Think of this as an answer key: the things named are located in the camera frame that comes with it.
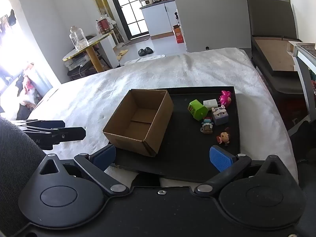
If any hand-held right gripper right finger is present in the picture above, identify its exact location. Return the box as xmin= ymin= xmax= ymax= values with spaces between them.
xmin=194 ymin=145 xmax=285 ymax=196

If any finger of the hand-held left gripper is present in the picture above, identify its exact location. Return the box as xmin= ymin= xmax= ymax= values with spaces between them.
xmin=10 ymin=119 xmax=66 ymax=130
xmin=18 ymin=126 xmax=87 ymax=146

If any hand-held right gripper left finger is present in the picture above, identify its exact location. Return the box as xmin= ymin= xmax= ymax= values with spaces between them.
xmin=37 ymin=144 xmax=130 ymax=198

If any brown cardboard box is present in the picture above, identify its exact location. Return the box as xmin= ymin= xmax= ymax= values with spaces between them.
xmin=102 ymin=89 xmax=174 ymax=157

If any black tray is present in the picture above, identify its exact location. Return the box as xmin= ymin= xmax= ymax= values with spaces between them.
xmin=109 ymin=86 xmax=241 ymax=183

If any grey elephant cube toy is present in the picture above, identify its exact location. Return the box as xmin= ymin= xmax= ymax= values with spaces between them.
xmin=212 ymin=105 xmax=229 ymax=126

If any blue-haired barrel figure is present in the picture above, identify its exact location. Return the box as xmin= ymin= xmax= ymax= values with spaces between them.
xmin=200 ymin=117 xmax=214 ymax=134

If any grey fabric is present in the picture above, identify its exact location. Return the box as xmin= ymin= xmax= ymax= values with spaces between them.
xmin=0 ymin=116 xmax=48 ymax=230

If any pile of pink white clothes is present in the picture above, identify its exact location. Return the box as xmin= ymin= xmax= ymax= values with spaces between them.
xmin=14 ymin=62 xmax=43 ymax=109

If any white charger plug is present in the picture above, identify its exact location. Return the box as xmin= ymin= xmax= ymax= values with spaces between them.
xmin=203 ymin=99 xmax=217 ymax=111

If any pink toy figure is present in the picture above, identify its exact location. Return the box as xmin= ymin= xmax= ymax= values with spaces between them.
xmin=220 ymin=90 xmax=233 ymax=109

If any round gold-edged table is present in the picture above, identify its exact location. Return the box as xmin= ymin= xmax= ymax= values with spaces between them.
xmin=62 ymin=33 xmax=114 ymax=73

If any clear glass jar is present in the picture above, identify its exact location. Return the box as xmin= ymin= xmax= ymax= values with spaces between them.
xmin=69 ymin=26 xmax=89 ymax=51

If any white fluffy blanket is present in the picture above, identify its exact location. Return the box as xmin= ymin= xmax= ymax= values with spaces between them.
xmin=16 ymin=47 xmax=299 ymax=187

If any red tin in plastic bag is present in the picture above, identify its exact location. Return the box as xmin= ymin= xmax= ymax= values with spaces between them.
xmin=96 ymin=15 xmax=116 ymax=35

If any brown wooden board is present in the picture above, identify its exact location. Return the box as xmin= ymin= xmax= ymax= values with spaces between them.
xmin=254 ymin=39 xmax=298 ymax=72

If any white side table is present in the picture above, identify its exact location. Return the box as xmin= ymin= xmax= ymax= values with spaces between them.
xmin=287 ymin=41 xmax=316 ymax=127

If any orange carton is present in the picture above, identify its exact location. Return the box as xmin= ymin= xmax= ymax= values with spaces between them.
xmin=172 ymin=25 xmax=185 ymax=44

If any black framed glass door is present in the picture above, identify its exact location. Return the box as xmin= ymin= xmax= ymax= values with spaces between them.
xmin=105 ymin=0 xmax=150 ymax=40

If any white kitchen cabinet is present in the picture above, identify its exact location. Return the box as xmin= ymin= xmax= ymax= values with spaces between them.
xmin=140 ymin=0 xmax=179 ymax=38

